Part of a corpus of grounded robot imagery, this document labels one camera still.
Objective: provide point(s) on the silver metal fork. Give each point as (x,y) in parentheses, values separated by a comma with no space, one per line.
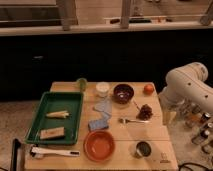
(125,121)

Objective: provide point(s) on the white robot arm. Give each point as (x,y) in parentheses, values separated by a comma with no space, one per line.
(182,84)

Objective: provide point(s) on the dark purple bowl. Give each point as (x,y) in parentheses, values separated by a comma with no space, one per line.
(123,93)

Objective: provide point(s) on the red bowl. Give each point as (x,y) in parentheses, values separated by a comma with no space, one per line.
(99,145)

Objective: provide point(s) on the white cup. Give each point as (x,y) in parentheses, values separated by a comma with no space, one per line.
(102,89)

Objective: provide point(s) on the light blue cloth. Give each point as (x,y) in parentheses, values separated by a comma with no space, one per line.
(105,108)

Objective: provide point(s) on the green cup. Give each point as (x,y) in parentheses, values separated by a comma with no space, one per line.
(82,83)

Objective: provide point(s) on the orange fruit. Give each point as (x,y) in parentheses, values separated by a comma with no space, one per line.
(148,89)

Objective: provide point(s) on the brown pine cone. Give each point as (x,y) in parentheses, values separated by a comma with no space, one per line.
(145,112)

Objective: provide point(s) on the yellow corn piece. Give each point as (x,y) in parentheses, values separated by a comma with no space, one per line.
(58,114)

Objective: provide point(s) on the green plastic tray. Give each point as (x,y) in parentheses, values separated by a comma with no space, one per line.
(57,119)

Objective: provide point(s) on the brown bread slice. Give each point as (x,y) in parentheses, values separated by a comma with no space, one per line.
(52,133)

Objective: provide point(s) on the steel metal cup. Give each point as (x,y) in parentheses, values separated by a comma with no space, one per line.
(143,149)

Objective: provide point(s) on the black tool at table edge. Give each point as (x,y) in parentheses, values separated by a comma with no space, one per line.
(15,155)

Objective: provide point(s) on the white handled brush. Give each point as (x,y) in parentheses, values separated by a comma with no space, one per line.
(40,151)

